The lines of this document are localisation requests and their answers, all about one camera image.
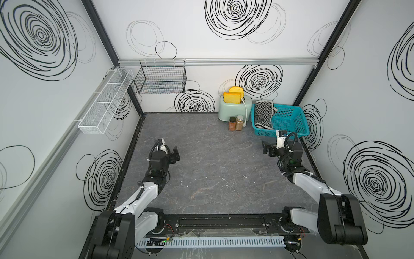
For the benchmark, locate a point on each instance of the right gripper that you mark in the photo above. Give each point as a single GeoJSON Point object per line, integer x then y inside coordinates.
{"type": "Point", "coordinates": [266, 148]}

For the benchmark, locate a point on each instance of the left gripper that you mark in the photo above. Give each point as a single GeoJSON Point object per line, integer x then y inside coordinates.
{"type": "Point", "coordinates": [172, 159]}

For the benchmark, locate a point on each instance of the black white knitted scarf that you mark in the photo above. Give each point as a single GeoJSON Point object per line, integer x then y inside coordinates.
{"type": "Point", "coordinates": [263, 113]}

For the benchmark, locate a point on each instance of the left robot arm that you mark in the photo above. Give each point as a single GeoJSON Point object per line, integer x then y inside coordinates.
{"type": "Point", "coordinates": [117, 231]}

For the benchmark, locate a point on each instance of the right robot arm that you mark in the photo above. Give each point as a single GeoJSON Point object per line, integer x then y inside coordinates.
{"type": "Point", "coordinates": [339, 217]}

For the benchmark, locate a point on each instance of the teal plastic basket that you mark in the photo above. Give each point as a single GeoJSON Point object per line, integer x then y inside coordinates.
{"type": "Point", "coordinates": [289, 118]}

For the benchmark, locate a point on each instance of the silver lid spice jar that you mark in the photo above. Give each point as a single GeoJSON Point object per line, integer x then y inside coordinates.
{"type": "Point", "coordinates": [239, 122]}

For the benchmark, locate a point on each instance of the dark lid spice jar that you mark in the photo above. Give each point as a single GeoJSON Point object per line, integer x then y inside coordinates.
{"type": "Point", "coordinates": [232, 123]}

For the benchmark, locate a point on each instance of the mint green toaster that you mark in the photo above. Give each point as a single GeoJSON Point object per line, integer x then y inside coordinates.
{"type": "Point", "coordinates": [226, 110]}

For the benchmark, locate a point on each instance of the front yellow toast slice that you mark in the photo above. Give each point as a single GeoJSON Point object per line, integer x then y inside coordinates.
{"type": "Point", "coordinates": [232, 97]}

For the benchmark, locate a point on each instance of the yellow toast slice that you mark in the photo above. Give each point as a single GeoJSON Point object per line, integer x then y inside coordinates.
{"type": "Point", "coordinates": [237, 89]}
{"type": "Point", "coordinates": [232, 97]}

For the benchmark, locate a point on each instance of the rear yellow toast slice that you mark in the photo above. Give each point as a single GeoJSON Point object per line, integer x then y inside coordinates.
{"type": "Point", "coordinates": [237, 89]}

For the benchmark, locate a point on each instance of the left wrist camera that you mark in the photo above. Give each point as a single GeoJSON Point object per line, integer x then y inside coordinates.
{"type": "Point", "coordinates": [161, 146]}

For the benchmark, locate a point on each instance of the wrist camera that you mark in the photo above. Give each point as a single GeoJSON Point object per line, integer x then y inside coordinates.
{"type": "Point", "coordinates": [161, 146]}
{"type": "Point", "coordinates": [281, 138]}

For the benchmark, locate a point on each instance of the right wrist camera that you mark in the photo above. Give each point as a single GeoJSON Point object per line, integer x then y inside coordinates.
{"type": "Point", "coordinates": [281, 138]}

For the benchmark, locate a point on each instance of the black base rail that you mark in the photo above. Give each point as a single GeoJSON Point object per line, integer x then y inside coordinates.
{"type": "Point", "coordinates": [261, 224]}

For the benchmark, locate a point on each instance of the black wire wall basket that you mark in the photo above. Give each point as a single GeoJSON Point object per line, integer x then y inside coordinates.
{"type": "Point", "coordinates": [161, 76]}

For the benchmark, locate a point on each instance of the grey slotted cable duct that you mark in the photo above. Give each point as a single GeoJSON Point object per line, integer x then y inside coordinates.
{"type": "Point", "coordinates": [212, 242]}

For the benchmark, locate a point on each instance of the white wire wall shelf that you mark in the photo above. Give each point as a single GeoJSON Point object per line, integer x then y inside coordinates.
{"type": "Point", "coordinates": [111, 103]}

